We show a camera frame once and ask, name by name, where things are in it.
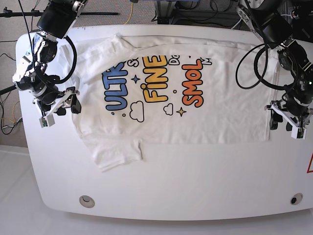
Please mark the table grommet hole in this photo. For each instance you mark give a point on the table grommet hole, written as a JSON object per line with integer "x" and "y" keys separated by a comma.
{"x": 86, "y": 201}
{"x": 296, "y": 199}

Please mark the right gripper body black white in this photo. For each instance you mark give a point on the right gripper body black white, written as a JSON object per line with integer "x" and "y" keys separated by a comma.
{"x": 48, "y": 103}

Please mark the left table grommet hole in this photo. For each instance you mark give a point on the left table grommet hole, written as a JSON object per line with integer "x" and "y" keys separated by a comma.
{"x": 86, "y": 201}

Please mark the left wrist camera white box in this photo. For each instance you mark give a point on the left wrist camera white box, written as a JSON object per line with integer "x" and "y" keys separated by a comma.
{"x": 298, "y": 132}

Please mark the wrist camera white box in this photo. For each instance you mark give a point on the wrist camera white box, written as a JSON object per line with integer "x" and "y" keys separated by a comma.
{"x": 47, "y": 121}
{"x": 298, "y": 132}

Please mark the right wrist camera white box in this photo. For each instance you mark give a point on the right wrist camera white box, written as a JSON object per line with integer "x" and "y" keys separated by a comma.
{"x": 47, "y": 121}

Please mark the right table grommet hole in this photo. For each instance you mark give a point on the right table grommet hole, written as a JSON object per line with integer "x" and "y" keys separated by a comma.
{"x": 296, "y": 199}

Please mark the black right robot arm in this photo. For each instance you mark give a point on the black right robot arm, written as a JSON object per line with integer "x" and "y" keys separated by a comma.
{"x": 54, "y": 24}

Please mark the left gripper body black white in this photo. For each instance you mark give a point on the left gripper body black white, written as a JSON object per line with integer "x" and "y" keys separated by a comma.
{"x": 295, "y": 106}

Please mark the white printed T-shirt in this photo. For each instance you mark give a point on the white printed T-shirt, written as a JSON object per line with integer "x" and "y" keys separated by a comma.
{"x": 163, "y": 90}

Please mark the black tripod pole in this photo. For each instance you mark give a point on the black tripod pole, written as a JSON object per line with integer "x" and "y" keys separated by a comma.
{"x": 36, "y": 13}

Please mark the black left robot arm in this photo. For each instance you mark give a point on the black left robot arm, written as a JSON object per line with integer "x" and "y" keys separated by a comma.
{"x": 267, "y": 23}

